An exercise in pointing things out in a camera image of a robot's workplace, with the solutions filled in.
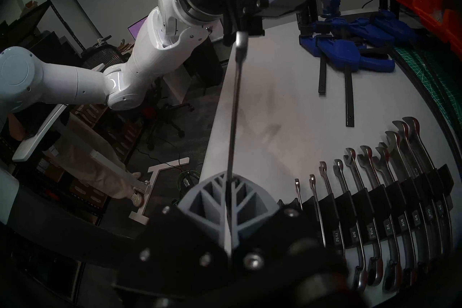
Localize large blue trigger clamp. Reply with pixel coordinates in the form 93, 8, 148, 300
318, 38, 396, 73

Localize medium chrome ratchet wrench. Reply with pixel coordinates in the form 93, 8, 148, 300
343, 148, 383, 286
333, 159, 369, 291
360, 146, 403, 291

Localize purple screen laptop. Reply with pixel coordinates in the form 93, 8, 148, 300
127, 19, 149, 41

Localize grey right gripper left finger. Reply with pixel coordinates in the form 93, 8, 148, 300
112, 172, 228, 297

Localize blue bar clamp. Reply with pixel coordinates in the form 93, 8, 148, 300
299, 20, 367, 57
348, 10, 419, 42

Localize green cutting mat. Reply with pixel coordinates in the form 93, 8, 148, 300
393, 46, 462, 124

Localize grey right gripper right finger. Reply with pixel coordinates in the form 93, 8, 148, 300
231, 174, 347, 293

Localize black mesh office chair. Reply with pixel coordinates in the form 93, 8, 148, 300
81, 35, 134, 69

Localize black steel clamp bar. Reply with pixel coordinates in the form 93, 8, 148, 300
318, 55, 327, 95
345, 65, 355, 128

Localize small chrome ratchet wrench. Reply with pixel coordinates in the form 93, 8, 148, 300
294, 178, 305, 210
318, 161, 347, 261
309, 174, 327, 248

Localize white metal desk foot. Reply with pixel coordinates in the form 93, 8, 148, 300
128, 158, 191, 225

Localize white desk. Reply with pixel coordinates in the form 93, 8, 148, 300
13, 103, 69, 163

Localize black wrench holder case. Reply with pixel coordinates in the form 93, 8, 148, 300
278, 165, 453, 257

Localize small blue clamp piece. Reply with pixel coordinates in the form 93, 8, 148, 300
319, 0, 341, 17

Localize person's leg light trousers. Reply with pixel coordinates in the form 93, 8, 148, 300
61, 138, 142, 202

